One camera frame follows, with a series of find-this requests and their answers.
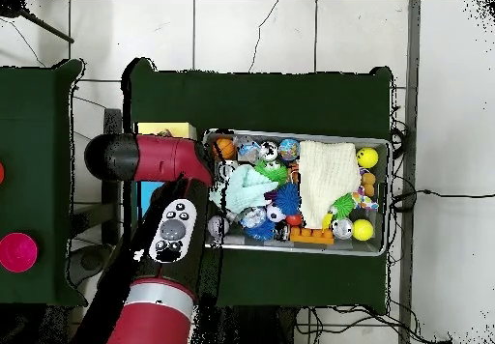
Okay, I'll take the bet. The mint green cloth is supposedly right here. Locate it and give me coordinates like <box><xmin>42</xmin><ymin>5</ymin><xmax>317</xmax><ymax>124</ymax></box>
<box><xmin>208</xmin><ymin>164</ymin><xmax>279</xmax><ymax>214</ymax></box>

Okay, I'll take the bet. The cream yellow cloth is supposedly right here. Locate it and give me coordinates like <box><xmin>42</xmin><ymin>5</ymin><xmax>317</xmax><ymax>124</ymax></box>
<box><xmin>297</xmin><ymin>138</ymin><xmax>363</xmax><ymax>229</ymax></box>

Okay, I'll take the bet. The wooden box with three holes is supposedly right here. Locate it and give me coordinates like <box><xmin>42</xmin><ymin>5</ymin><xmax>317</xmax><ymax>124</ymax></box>
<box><xmin>135</xmin><ymin>122</ymin><xmax>198</xmax><ymax>233</ymax></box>

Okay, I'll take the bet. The clear mesh bin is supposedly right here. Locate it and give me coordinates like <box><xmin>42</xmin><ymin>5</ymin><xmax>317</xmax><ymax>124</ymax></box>
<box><xmin>202</xmin><ymin>129</ymin><xmax>391</xmax><ymax>257</ymax></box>

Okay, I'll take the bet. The green fuzzy toy with eyes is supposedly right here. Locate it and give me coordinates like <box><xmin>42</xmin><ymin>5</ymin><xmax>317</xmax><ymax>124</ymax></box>
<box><xmin>254</xmin><ymin>160</ymin><xmax>290</xmax><ymax>186</ymax></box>

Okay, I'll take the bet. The silver can with open top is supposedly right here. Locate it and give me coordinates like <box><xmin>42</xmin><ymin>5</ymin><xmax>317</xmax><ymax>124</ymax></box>
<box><xmin>258</xmin><ymin>140</ymin><xmax>280</xmax><ymax>163</ymax></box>

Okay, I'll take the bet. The small orange basketball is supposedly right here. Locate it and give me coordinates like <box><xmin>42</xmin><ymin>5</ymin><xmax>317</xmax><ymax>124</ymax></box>
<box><xmin>214</xmin><ymin>136</ymin><xmax>237</xmax><ymax>161</ymax></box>

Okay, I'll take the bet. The small soccer ball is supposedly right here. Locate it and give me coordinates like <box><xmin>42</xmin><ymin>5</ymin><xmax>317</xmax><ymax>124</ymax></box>
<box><xmin>266</xmin><ymin>204</ymin><xmax>287</xmax><ymax>224</ymax></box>

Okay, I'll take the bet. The blue spiky ball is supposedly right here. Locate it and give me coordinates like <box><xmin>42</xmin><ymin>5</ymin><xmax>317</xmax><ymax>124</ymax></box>
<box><xmin>276</xmin><ymin>183</ymin><xmax>303</xmax><ymax>216</ymax></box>
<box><xmin>246</xmin><ymin>221</ymin><xmax>278</xmax><ymax>243</ymax></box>

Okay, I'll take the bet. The globe print ball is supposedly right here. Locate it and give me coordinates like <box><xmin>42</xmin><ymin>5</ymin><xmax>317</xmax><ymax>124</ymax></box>
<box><xmin>278</xmin><ymin>138</ymin><xmax>302</xmax><ymax>160</ymax></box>

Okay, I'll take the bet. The small white ball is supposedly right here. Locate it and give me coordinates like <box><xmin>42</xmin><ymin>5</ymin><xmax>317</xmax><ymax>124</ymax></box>
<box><xmin>207</xmin><ymin>215</ymin><xmax>231</xmax><ymax>240</ymax></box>

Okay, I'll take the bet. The orange toy brick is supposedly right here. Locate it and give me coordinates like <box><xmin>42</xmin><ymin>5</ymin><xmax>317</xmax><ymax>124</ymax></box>
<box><xmin>289</xmin><ymin>226</ymin><xmax>335</xmax><ymax>246</ymax></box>

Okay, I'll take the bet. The green spiky ball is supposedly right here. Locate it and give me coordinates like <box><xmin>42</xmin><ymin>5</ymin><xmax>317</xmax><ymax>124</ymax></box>
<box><xmin>334</xmin><ymin>194</ymin><xmax>357</xmax><ymax>220</ymax></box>

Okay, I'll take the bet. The orange plush toy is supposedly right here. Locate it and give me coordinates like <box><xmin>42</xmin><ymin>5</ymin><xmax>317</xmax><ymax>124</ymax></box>
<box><xmin>360</xmin><ymin>170</ymin><xmax>378</xmax><ymax>198</ymax></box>

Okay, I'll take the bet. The yellow smiley ball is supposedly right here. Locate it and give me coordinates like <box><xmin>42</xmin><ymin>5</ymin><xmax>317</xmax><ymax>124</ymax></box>
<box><xmin>355</xmin><ymin>146</ymin><xmax>380</xmax><ymax>170</ymax></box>

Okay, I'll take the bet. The plain yellow ball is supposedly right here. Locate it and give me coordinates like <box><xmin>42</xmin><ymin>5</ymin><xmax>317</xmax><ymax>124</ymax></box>
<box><xmin>351</xmin><ymin>218</ymin><xmax>375</xmax><ymax>243</ymax></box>

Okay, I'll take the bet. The side table with green cloth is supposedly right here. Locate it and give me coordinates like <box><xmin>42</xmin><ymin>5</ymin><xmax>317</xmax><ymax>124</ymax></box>
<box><xmin>0</xmin><ymin>59</ymin><xmax>86</xmax><ymax>308</ymax></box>

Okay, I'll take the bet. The pink disc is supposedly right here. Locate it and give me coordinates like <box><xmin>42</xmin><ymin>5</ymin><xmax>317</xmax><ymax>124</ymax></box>
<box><xmin>0</xmin><ymin>232</ymin><xmax>40</xmax><ymax>274</ymax></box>

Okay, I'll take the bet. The black tripod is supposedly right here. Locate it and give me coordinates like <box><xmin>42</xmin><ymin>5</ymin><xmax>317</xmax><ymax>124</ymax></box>
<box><xmin>0</xmin><ymin>0</ymin><xmax>76</xmax><ymax>45</ymax></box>

